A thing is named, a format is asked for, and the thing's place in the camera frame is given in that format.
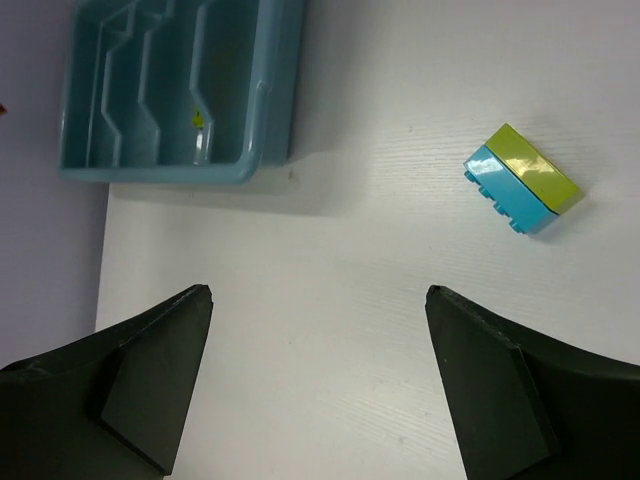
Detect cyan long lego brick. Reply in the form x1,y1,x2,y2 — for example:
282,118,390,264
464,146,558,235

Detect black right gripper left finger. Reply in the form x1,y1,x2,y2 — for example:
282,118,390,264
1,284,213,479

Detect green long lego brick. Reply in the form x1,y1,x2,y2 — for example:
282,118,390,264
485,123,584,215

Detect teal compartment tray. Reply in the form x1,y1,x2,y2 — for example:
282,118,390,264
59,0,306,185

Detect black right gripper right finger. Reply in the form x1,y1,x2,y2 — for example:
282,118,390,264
425,285,639,479

